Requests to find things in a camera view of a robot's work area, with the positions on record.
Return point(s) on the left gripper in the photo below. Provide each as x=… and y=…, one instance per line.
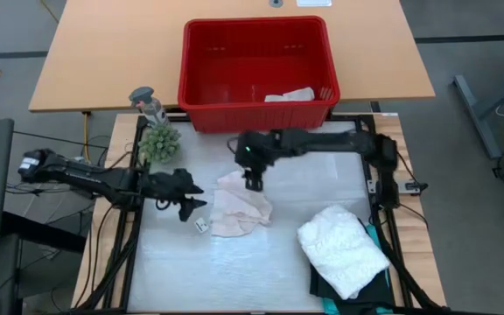
x=164, y=186

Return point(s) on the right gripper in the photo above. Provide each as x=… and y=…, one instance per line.
x=258, y=151

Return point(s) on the small white label tag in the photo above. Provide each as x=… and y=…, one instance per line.
x=201, y=225

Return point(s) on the small pinkish white garment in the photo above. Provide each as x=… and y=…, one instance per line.
x=239, y=205

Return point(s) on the thin plain white cloth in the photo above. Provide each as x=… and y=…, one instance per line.
x=296, y=95

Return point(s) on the black jacket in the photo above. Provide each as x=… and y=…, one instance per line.
x=322, y=284

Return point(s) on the teal garment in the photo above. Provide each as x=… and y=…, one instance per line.
x=376, y=240

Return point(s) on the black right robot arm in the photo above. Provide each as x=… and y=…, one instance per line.
x=344, y=140

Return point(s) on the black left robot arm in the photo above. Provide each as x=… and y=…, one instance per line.
x=81, y=175

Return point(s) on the red plastic laundry bin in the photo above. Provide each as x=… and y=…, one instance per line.
x=226, y=35

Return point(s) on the green potted succulent plant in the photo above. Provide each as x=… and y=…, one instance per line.
x=160, y=143

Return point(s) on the clear spray bottle grey head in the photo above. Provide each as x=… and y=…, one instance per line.
x=142, y=94

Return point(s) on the orange wooden desk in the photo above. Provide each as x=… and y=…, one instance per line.
x=103, y=52

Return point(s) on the white desk socket plate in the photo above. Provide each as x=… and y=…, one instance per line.
x=313, y=2

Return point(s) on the grey metal desk leg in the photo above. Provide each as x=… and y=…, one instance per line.
x=475, y=114

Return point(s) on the black aluminium table frame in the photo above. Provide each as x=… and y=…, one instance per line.
x=132, y=245

